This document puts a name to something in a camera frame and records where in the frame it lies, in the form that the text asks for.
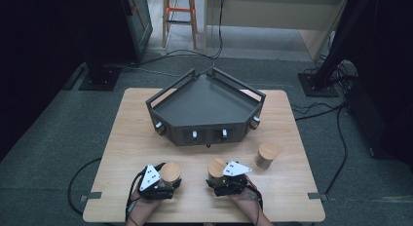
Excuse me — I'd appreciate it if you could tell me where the grey tape strip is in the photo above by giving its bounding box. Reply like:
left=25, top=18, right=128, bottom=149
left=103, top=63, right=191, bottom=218
left=307, top=192, right=328, bottom=202
left=79, top=191, right=103, bottom=203

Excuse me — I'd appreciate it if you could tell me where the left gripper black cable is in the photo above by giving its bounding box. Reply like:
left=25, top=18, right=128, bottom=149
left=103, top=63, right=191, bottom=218
left=125, top=171, right=146, bottom=226

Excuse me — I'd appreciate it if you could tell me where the dark corner shelf rack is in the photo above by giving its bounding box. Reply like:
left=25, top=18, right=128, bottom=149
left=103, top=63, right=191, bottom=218
left=145, top=67, right=267, bottom=148

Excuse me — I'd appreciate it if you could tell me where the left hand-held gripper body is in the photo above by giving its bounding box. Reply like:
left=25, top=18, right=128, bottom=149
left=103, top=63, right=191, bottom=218
left=137, top=163, right=175, bottom=201

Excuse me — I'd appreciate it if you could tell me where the black stand with base plate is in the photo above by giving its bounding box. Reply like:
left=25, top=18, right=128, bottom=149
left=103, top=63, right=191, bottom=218
left=78, top=54, right=123, bottom=92
left=297, top=0, right=379, bottom=98

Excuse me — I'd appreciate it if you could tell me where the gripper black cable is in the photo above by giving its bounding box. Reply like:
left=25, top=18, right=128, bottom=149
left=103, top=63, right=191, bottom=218
left=244, top=182, right=265, bottom=226
left=125, top=171, right=146, bottom=226

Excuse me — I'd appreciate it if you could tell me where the long black floor cable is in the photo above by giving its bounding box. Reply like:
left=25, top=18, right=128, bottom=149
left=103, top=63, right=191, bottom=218
left=293, top=103, right=349, bottom=196

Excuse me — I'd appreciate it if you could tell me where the tangle of black cables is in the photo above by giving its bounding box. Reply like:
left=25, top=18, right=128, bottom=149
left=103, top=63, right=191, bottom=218
left=305, top=54, right=359, bottom=91

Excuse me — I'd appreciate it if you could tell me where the light wooden cabinet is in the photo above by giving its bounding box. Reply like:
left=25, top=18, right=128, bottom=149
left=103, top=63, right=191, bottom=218
left=204, top=0, right=353, bottom=61

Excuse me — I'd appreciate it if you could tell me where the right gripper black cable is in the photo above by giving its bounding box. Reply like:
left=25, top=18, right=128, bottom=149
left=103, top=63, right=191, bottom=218
left=244, top=182, right=265, bottom=226

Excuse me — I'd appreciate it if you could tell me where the glass jar with wooden lid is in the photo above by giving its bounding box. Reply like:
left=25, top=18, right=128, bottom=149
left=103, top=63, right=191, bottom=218
left=255, top=142, right=280, bottom=170
left=207, top=158, right=228, bottom=183
left=159, top=162, right=182, bottom=188

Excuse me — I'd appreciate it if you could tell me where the leaning dark panel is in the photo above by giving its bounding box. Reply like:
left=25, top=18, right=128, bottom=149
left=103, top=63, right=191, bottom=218
left=118, top=0, right=154, bottom=63

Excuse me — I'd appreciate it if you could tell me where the person's right hand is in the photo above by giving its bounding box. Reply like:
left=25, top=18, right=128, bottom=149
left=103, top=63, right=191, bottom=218
left=227, top=175, right=261, bottom=211

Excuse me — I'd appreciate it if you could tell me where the person's left hand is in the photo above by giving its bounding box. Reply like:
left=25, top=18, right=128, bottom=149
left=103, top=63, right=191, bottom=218
left=130, top=188, right=163, bottom=216

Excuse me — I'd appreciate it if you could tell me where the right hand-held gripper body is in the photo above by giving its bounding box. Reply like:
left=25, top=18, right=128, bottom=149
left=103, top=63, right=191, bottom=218
left=212, top=160, right=253, bottom=198

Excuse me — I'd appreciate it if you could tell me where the black cable from wall socket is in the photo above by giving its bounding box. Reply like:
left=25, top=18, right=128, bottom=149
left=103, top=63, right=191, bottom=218
left=139, top=0, right=226, bottom=74

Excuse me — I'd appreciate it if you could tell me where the black floor cable loop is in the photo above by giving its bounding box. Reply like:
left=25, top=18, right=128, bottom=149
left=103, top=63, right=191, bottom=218
left=67, top=157, right=103, bottom=217

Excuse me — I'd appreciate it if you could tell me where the wooden step ladder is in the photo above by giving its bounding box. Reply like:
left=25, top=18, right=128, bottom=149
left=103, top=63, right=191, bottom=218
left=161, top=0, right=199, bottom=51

